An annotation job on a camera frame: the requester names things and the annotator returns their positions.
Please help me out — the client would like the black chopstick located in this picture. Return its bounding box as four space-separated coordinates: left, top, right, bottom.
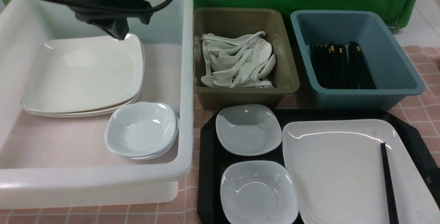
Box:
380 142 399 224

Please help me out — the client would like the large white square rice plate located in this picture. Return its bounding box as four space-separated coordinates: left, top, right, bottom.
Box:
282 119 440 224

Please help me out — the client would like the lower small dish in tub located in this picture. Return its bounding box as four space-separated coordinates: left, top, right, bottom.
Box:
127 115 180 161

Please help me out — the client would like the top white plate in tub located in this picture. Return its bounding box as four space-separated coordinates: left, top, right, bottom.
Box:
22 34 144 114

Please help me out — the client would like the small white dish front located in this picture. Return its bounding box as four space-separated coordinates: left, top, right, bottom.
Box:
219 161 299 224

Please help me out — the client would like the white plate in tub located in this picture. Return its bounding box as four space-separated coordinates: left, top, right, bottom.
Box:
22 34 144 114
22 42 145 117

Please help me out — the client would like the top small dish in tub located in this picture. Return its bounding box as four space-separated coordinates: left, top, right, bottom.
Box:
104 102 179 158

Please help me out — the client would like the small dish in tub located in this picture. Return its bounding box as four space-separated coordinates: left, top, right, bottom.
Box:
104 102 179 158
127 115 180 161

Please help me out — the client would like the bundle of black chopsticks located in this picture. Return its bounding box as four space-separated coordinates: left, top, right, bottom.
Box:
310 42 377 89

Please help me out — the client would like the black plastic serving tray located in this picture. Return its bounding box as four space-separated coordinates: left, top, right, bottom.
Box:
197 109 439 224

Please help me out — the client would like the small white dish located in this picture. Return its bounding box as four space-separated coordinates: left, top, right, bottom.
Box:
215 104 282 157
219 161 299 224

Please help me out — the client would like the lower white plate in tub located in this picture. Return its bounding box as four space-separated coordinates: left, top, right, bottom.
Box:
22 42 145 117

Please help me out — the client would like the blue plastic chopstick bin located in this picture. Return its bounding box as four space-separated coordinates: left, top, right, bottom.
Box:
290 10 425 110

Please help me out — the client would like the olive plastic spoon bin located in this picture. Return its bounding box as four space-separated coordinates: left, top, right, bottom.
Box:
193 7 300 110

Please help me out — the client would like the large white plastic tub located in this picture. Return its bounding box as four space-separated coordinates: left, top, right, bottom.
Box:
1 0 194 209

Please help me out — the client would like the pile of white spoons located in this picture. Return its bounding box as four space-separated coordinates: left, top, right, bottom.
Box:
200 31 276 88

